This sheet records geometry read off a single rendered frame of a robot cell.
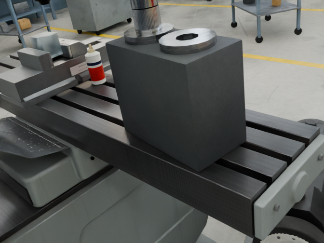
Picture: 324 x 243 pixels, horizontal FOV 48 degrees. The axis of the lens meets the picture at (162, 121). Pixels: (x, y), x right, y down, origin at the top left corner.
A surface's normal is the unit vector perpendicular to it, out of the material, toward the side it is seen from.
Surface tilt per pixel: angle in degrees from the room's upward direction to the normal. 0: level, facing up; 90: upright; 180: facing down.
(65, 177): 90
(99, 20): 90
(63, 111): 0
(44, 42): 90
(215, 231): 0
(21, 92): 90
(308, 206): 0
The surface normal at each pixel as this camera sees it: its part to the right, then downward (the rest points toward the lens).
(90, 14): -0.62, 0.46
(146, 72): -0.77, 0.40
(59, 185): 0.71, 0.24
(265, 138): -0.15, -0.87
